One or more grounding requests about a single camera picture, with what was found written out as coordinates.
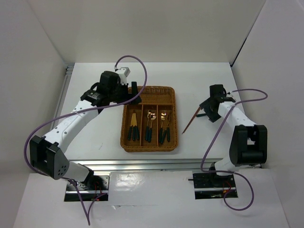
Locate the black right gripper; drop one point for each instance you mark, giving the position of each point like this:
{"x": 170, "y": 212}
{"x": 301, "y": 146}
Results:
{"x": 205, "y": 105}

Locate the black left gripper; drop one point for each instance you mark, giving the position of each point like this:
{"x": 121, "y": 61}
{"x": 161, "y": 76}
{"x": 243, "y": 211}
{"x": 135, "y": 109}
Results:
{"x": 128, "y": 96}

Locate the gold knife green handle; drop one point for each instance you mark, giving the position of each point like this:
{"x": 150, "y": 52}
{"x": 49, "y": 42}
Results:
{"x": 134, "y": 129}
{"x": 131, "y": 134}

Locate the gold spoon pile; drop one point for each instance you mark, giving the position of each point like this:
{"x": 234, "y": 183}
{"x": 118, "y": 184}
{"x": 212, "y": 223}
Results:
{"x": 163, "y": 118}

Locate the gold knife pile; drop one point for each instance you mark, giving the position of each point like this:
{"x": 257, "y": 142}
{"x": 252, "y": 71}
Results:
{"x": 136, "y": 130}

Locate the gold fork green handle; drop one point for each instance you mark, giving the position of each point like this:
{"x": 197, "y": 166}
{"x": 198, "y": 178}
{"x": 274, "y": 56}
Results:
{"x": 168, "y": 129}

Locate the gold fork pile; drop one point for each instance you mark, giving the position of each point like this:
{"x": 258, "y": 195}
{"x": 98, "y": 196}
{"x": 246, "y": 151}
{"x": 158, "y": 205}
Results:
{"x": 164, "y": 136}

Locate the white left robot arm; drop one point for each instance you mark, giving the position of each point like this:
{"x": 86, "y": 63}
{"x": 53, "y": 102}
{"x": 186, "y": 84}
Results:
{"x": 47, "y": 153}

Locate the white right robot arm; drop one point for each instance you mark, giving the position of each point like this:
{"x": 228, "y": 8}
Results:
{"x": 248, "y": 145}

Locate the brown wicker cutlery tray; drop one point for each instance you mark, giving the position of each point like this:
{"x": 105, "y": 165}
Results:
{"x": 157, "y": 99}

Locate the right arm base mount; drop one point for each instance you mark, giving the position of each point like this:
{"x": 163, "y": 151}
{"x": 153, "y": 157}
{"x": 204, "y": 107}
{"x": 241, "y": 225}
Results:
{"x": 212, "y": 186}

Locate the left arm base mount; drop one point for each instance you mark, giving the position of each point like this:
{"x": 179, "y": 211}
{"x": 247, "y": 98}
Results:
{"x": 98, "y": 186}

